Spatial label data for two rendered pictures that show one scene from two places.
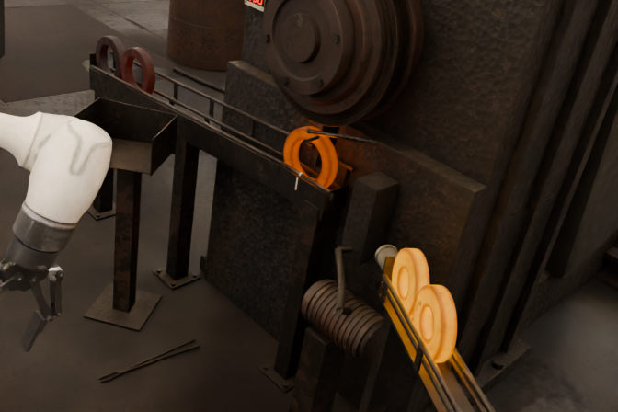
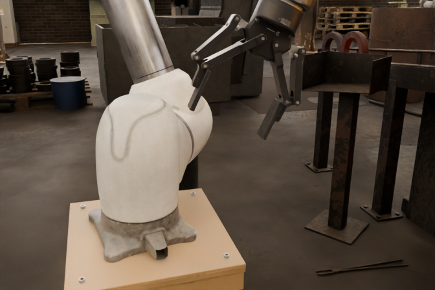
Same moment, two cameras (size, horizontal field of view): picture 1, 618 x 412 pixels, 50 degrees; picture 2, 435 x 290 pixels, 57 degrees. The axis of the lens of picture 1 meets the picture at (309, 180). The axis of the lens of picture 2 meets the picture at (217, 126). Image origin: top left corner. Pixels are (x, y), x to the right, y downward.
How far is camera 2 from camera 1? 0.74 m
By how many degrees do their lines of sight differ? 33
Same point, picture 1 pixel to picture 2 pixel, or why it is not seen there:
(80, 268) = (303, 198)
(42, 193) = not seen: outside the picture
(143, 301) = (353, 224)
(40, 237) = not seen: outside the picture
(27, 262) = (271, 13)
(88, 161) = not seen: outside the picture
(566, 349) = not seen: outside the picture
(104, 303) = (320, 221)
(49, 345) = (277, 241)
